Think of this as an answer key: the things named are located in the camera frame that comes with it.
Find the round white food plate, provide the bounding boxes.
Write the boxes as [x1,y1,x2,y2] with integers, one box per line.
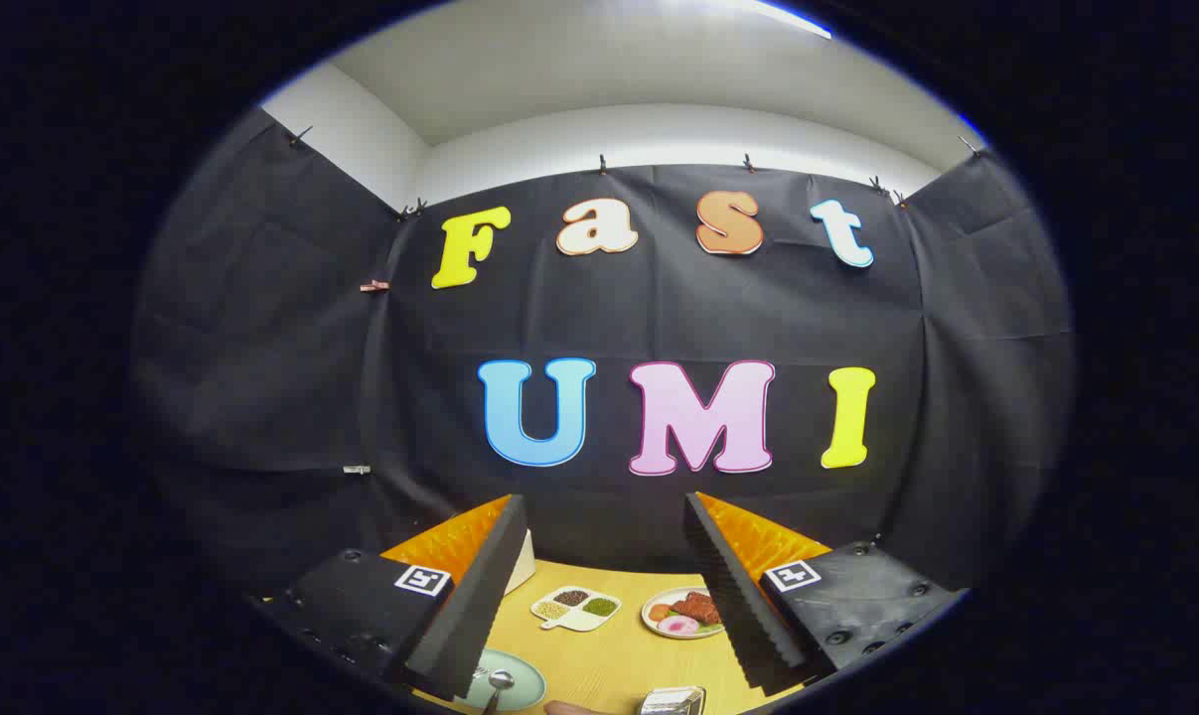
[641,586,727,640]

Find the perforated metal cutlery basket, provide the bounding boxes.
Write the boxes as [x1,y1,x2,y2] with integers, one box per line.
[639,685,707,715]

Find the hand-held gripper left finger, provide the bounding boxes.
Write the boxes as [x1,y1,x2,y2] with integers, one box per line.
[251,494,530,702]

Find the round teal plate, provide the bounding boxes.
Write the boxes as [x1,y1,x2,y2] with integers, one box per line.
[457,648,548,712]

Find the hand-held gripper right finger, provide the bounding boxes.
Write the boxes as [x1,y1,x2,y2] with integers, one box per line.
[683,491,968,696]

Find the brown meat slices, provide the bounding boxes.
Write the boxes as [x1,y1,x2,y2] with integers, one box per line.
[671,592,724,627]

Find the white divided bean dish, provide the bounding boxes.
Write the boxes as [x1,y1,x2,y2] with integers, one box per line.
[530,586,623,634]

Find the white toaster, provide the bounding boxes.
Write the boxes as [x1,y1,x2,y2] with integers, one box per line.
[505,529,537,595]

